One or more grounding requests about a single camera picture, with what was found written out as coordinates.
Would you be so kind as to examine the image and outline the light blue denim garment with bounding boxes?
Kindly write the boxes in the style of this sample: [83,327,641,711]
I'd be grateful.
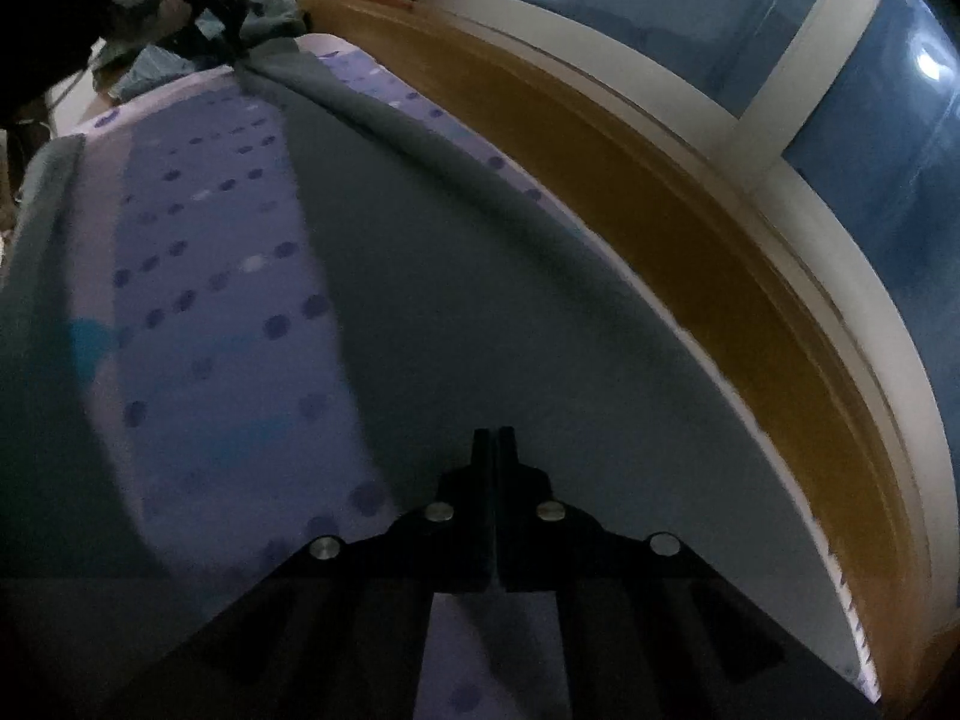
[94,41,226,102]

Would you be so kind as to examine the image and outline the sliding glass window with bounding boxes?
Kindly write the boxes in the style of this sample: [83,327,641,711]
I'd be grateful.
[420,0,960,616]

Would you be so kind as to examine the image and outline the person's left forearm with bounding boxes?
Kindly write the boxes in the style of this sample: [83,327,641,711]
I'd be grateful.
[0,0,125,128]

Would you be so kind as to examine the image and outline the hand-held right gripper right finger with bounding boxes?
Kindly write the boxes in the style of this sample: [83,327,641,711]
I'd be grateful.
[496,426,886,720]

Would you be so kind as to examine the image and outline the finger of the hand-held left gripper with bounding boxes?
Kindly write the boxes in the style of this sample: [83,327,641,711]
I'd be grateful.
[191,4,253,68]

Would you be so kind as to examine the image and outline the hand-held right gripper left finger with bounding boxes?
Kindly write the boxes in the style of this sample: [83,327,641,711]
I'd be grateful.
[97,426,497,720]

